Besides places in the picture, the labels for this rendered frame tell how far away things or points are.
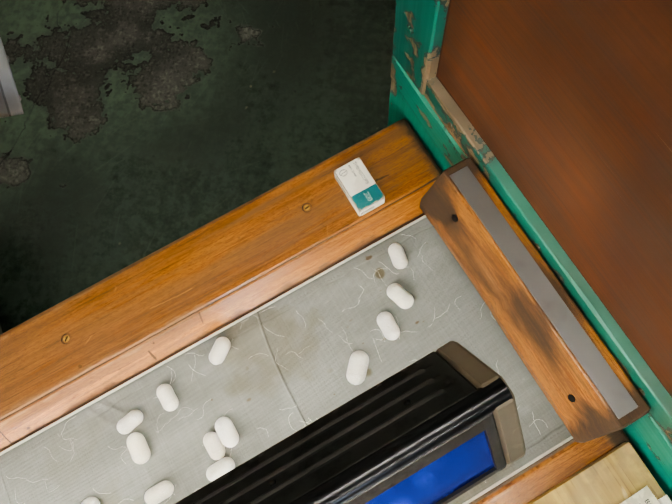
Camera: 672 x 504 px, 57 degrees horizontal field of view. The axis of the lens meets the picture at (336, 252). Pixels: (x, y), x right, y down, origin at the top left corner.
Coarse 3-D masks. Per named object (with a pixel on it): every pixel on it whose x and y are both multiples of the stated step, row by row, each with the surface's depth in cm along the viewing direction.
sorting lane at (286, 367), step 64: (384, 256) 74; (448, 256) 74; (256, 320) 72; (320, 320) 72; (448, 320) 71; (128, 384) 71; (192, 384) 70; (256, 384) 70; (320, 384) 70; (512, 384) 69; (64, 448) 69; (192, 448) 68; (256, 448) 68
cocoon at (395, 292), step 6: (390, 288) 71; (396, 288) 71; (402, 288) 71; (390, 294) 71; (396, 294) 70; (402, 294) 70; (408, 294) 71; (396, 300) 71; (402, 300) 70; (408, 300) 70; (402, 306) 70; (408, 306) 70
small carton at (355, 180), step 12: (348, 168) 73; (360, 168) 73; (348, 180) 72; (360, 180) 72; (372, 180) 72; (348, 192) 72; (360, 192) 72; (372, 192) 72; (360, 204) 71; (372, 204) 71
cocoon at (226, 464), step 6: (216, 462) 66; (222, 462) 66; (228, 462) 66; (210, 468) 66; (216, 468) 66; (222, 468) 66; (228, 468) 66; (210, 474) 66; (216, 474) 66; (222, 474) 66; (210, 480) 66
